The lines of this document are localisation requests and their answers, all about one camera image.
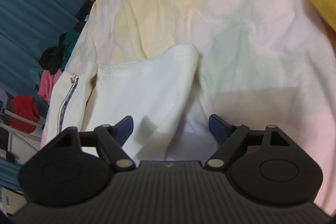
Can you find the pink garment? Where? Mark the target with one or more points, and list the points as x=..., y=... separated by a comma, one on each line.
x=48, y=85

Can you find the blue curtain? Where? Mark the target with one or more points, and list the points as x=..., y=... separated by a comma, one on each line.
x=10, y=171
x=34, y=3

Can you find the white box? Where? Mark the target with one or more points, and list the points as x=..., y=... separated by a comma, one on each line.
x=10, y=199

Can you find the red garment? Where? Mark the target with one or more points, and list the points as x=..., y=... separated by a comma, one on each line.
x=23, y=112

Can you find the pastel rainbow blanket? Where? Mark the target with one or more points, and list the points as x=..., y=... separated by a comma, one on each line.
x=249, y=43

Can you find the green garment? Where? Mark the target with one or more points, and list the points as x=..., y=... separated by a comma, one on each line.
x=71, y=43

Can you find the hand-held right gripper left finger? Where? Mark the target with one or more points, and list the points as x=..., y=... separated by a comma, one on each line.
x=126, y=127

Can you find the black garment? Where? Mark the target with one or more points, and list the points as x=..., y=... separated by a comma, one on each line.
x=52, y=56

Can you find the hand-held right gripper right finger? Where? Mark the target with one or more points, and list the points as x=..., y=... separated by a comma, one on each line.
x=217, y=127

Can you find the white hoodie garment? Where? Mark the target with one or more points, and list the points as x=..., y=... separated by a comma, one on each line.
x=147, y=87

